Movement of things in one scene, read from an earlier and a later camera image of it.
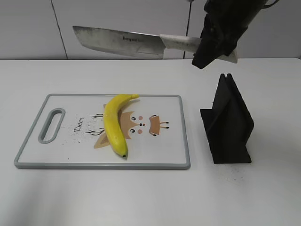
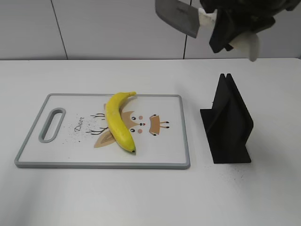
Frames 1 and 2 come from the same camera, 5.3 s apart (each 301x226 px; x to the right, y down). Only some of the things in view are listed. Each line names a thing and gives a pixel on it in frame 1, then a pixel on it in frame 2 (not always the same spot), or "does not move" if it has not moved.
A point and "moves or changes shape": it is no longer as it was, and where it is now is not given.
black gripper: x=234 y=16 to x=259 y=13
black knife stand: x=228 y=124 does not move
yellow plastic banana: x=112 y=110 moves or changes shape
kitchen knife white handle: x=151 y=44 to x=249 y=43
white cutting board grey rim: x=68 y=132 does not move
